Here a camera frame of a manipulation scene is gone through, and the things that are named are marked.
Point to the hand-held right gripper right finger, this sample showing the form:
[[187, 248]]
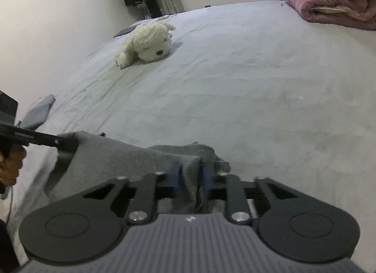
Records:
[[207, 182]]

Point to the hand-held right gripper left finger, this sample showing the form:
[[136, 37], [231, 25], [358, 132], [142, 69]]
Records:
[[177, 177]]

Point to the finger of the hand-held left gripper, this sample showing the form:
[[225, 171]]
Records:
[[47, 139]]

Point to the grey t-shirt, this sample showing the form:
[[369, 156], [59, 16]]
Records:
[[117, 158]]

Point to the person's left hand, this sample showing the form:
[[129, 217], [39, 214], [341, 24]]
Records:
[[10, 167]]

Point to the folded grey cloth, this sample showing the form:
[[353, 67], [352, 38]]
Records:
[[38, 111]]

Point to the bed with grey sheet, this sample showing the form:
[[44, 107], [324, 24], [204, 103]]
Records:
[[235, 85]]

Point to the person's dark clothing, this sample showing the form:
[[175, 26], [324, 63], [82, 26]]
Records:
[[7, 249]]

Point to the dark tablet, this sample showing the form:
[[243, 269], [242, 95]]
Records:
[[124, 31]]

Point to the white plush dog toy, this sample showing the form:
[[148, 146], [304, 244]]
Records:
[[147, 43]]

